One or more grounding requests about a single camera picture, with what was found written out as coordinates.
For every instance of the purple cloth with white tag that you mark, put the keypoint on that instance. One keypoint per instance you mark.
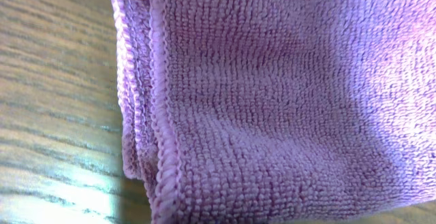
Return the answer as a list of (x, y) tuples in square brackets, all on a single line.
[(259, 111)]

